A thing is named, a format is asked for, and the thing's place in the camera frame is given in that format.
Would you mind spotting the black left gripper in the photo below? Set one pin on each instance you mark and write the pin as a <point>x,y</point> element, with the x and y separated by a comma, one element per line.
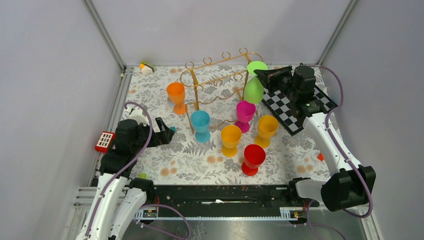
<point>163,137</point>

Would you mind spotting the yellow plastic wine glass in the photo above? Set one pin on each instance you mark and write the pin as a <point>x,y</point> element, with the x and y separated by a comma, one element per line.
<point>266,129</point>
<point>230,137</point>

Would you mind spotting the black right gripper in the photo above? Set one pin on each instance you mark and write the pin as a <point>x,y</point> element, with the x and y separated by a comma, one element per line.
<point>269,78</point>

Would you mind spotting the green plastic wine glass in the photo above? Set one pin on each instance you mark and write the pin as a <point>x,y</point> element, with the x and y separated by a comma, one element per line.
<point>254,90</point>

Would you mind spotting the floral patterned table mat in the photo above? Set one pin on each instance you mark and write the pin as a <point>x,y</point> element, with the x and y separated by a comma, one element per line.
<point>185,161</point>

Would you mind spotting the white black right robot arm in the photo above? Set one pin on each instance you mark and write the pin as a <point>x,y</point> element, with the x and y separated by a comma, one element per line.
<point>350,182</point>

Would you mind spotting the orange plastic wine glass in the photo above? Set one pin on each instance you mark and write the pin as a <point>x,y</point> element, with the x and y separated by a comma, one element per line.
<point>176,93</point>

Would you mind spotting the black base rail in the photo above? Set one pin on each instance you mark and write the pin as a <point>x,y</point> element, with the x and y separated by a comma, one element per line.
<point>222,202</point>

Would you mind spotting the black white checkerboard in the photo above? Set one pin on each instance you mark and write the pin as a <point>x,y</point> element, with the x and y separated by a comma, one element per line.
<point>278,105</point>

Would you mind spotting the orange white green toy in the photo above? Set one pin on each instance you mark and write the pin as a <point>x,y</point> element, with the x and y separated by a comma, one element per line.
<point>147,68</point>

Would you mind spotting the red plastic wine glass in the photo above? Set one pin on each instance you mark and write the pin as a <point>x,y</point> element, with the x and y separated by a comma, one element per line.
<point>254,156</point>

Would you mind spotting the blue plastic wine glass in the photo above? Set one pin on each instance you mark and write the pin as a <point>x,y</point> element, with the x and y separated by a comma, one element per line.
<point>200,121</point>

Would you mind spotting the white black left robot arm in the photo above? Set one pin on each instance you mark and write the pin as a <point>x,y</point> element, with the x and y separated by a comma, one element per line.
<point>118,198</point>

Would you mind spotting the red white small block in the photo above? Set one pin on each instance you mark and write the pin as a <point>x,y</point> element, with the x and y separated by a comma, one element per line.
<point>105,141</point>

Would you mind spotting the gold wire wine glass rack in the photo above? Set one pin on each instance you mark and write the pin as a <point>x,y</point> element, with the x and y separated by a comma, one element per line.
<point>215,83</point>

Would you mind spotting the small orange red piece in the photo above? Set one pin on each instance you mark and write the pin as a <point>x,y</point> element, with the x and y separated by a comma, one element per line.
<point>320,157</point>

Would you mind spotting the yellow plastic wine glass right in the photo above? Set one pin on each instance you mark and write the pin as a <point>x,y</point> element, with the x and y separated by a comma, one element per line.
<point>266,129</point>

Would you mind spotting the yellow plastic wine glass front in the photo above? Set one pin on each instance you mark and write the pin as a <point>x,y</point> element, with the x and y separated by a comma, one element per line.
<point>230,137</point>

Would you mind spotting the magenta plastic wine glass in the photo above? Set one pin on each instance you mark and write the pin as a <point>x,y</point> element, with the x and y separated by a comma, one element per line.
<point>244,114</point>

